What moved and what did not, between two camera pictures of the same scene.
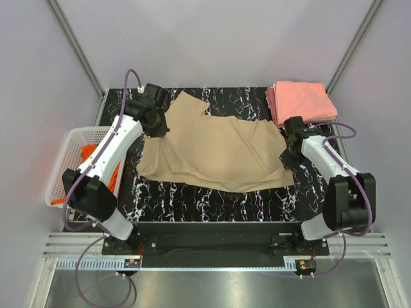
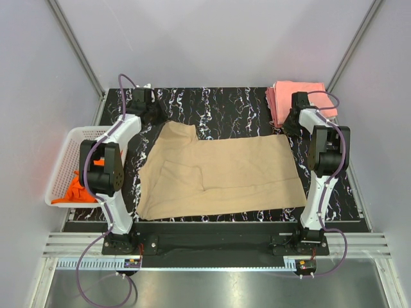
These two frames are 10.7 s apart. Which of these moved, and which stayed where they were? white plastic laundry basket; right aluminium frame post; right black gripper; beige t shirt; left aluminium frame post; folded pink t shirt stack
Moved: beige t shirt; right black gripper
Stayed: folded pink t shirt stack; right aluminium frame post; white plastic laundry basket; left aluminium frame post
